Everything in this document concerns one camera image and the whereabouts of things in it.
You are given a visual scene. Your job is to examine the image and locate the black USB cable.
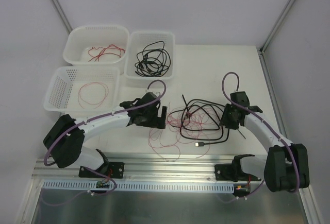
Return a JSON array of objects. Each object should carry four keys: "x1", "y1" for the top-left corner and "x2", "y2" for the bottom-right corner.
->
[
  {"x1": 134, "y1": 41, "x2": 166, "y2": 77},
  {"x1": 139, "y1": 50, "x2": 172, "y2": 77}
]

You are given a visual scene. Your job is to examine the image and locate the thick red wire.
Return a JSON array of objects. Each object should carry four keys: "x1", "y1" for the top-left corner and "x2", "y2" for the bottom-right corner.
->
[{"x1": 87, "y1": 44, "x2": 126, "y2": 62}]

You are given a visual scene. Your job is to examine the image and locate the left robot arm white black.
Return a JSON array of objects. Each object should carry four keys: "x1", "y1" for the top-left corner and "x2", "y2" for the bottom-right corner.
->
[{"x1": 43, "y1": 92, "x2": 168, "y2": 177}]

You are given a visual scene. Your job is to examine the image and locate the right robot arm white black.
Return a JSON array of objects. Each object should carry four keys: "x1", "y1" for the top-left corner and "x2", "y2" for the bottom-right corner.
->
[{"x1": 221, "y1": 91, "x2": 310, "y2": 192}]

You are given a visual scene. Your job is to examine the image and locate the white perforated rectangular basket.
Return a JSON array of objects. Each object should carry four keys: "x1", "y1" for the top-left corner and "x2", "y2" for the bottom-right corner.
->
[{"x1": 124, "y1": 30, "x2": 176, "y2": 88}]

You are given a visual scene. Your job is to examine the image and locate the white slotted basket front left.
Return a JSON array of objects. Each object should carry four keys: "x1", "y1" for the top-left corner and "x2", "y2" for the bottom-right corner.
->
[{"x1": 43, "y1": 66, "x2": 120, "y2": 113}]

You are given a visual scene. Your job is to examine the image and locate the white solid plastic tub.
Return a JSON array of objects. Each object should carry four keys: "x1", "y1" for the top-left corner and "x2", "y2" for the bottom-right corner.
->
[{"x1": 62, "y1": 25, "x2": 129, "y2": 71}]

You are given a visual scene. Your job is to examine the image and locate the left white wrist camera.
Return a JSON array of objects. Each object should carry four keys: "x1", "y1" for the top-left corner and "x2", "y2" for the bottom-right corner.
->
[{"x1": 145, "y1": 90, "x2": 160, "y2": 97}]

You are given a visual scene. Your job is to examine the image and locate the tangled thin red wires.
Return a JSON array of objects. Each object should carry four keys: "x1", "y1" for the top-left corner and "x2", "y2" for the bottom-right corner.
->
[{"x1": 147, "y1": 101, "x2": 222, "y2": 162}]

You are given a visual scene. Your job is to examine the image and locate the thin black wire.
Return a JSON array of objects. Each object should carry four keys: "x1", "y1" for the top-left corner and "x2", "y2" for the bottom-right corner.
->
[{"x1": 181, "y1": 94, "x2": 247, "y2": 140}]

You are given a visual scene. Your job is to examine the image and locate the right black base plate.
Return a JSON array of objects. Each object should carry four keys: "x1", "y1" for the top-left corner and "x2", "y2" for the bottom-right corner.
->
[{"x1": 214, "y1": 164, "x2": 235, "y2": 182}]

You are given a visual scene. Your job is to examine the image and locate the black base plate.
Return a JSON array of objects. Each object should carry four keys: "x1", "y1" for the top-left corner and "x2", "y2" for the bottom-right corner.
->
[
  {"x1": 78, "y1": 162, "x2": 125, "y2": 179},
  {"x1": 214, "y1": 164, "x2": 235, "y2": 182}
]

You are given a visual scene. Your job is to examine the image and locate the thin red wire in basket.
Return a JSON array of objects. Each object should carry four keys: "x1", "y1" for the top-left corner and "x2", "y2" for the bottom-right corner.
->
[{"x1": 78, "y1": 82, "x2": 109, "y2": 109}]

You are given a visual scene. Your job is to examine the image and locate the aluminium mounting rail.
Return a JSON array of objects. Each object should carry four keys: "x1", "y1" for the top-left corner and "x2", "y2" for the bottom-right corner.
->
[{"x1": 33, "y1": 151, "x2": 284, "y2": 182}]

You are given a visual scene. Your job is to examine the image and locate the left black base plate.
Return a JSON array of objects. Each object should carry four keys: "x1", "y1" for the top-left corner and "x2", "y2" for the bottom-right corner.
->
[{"x1": 78, "y1": 162, "x2": 125, "y2": 179}]

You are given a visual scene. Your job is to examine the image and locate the white slotted cable duct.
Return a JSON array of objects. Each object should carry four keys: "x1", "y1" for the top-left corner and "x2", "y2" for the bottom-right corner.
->
[{"x1": 43, "y1": 180, "x2": 234, "y2": 194}]

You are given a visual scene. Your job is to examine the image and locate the right aluminium frame post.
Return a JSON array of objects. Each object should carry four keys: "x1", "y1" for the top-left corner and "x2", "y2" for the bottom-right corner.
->
[{"x1": 259, "y1": 0, "x2": 297, "y2": 56}]

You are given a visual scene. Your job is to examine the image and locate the aluminium frame post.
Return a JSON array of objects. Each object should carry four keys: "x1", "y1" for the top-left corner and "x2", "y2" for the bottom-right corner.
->
[
  {"x1": 50, "y1": 0, "x2": 73, "y2": 34},
  {"x1": 259, "y1": 0, "x2": 297, "y2": 56}
]

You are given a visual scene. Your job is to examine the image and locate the left aluminium frame post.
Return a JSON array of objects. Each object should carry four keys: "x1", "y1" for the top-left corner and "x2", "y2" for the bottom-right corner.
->
[{"x1": 50, "y1": 0, "x2": 73, "y2": 34}]

